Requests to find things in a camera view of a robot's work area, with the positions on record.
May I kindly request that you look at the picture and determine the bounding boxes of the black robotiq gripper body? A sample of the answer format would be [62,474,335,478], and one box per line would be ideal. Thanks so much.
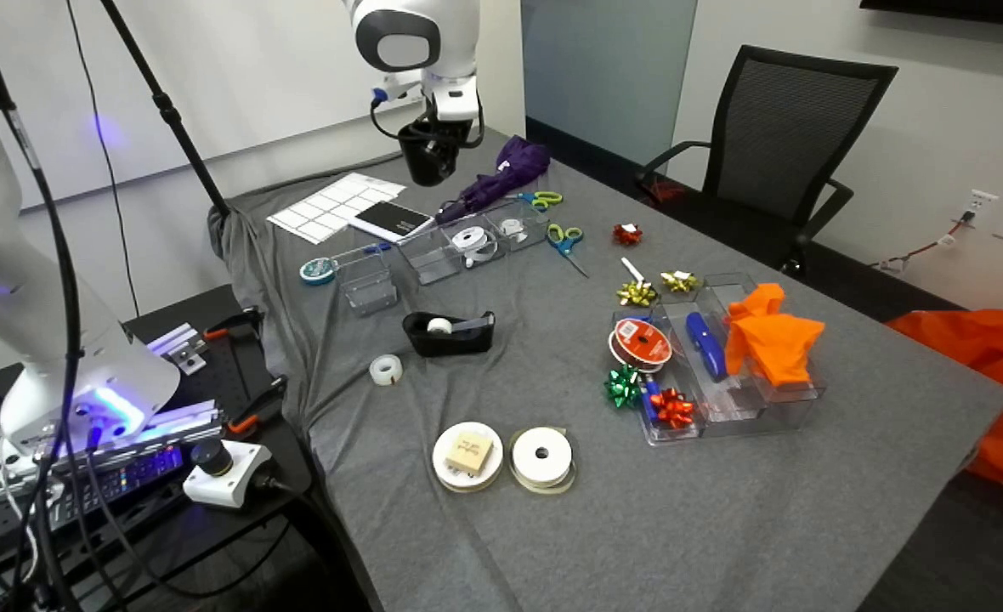
[400,104,461,137]

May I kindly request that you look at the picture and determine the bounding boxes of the black mug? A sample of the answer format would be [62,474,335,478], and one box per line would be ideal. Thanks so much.
[394,120,467,189]

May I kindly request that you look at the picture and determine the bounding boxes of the purple ribbon bundle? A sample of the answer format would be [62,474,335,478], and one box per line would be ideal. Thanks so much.
[433,133,556,226]

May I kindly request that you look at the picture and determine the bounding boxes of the blue green scissors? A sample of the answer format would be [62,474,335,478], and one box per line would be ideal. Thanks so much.
[521,188,569,218]

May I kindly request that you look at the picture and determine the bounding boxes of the smartphone on white box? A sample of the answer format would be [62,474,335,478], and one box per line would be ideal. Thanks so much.
[348,197,440,249]

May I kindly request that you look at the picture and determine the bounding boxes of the clear plastic box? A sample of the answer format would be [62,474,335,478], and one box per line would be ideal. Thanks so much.
[441,210,540,272]
[340,264,404,321]
[400,231,471,289]

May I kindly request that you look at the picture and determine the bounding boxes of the small white ribbon spool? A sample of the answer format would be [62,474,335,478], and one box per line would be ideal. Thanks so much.
[449,226,492,259]

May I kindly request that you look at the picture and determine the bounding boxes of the white slatted tray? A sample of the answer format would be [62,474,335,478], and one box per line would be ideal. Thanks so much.
[266,170,410,249]

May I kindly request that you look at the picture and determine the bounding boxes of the small blue pen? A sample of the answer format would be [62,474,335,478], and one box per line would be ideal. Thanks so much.
[335,238,397,268]

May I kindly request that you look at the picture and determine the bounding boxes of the blue round lid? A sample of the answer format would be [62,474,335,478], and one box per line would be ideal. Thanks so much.
[297,254,343,289]

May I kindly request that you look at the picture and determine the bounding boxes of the black tape dispenser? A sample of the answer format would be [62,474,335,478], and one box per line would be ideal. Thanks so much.
[397,305,499,362]

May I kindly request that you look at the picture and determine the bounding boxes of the gold gift bow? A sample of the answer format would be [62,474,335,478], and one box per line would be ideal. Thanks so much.
[655,264,705,299]
[616,279,663,313]

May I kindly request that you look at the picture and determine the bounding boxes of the small white tape roll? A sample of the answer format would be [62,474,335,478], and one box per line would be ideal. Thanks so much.
[365,349,410,391]

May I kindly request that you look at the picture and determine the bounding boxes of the black tripod pole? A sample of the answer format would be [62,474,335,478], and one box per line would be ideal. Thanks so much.
[94,0,240,222]

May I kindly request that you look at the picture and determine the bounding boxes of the green gift bow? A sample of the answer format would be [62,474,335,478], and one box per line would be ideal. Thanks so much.
[602,364,651,410]

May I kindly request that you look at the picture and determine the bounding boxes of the black office chair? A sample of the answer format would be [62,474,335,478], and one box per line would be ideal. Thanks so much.
[633,43,901,279]

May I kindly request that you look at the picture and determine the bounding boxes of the blue marker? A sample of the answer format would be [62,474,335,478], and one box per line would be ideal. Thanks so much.
[685,310,730,384]

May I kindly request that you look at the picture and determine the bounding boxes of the tan block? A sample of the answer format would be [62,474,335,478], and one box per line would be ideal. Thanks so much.
[446,436,492,474]

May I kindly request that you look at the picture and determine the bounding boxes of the orange plastic toy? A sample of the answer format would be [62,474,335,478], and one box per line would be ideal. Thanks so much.
[722,279,829,393]

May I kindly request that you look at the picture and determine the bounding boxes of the clear plastic container tray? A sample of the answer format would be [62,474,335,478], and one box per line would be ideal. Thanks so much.
[633,268,832,449]

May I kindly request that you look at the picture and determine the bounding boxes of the grey tablecloth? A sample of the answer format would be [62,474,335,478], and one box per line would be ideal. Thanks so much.
[203,133,1003,612]

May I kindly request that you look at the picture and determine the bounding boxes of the white device housing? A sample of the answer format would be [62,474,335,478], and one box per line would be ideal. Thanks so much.
[0,268,186,458]

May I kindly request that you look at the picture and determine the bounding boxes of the black equipment cart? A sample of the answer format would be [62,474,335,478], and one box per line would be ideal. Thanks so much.
[0,283,359,612]

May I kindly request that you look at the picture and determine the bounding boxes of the orange plastic bag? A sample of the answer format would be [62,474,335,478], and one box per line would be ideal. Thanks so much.
[888,305,1003,501]

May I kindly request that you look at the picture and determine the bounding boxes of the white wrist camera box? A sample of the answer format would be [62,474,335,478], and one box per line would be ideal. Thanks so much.
[428,85,483,125]

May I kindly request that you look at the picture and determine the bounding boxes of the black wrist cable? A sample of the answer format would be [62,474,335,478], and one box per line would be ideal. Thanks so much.
[365,85,415,145]

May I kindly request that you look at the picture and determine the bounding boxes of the black wall cable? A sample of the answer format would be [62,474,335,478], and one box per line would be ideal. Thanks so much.
[871,206,983,274]

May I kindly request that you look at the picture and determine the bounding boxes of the black wall television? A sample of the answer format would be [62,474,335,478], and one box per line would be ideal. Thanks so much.
[856,0,1003,35]

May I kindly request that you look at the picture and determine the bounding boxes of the white wall outlet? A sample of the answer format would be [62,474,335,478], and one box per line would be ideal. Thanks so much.
[964,183,1003,231]

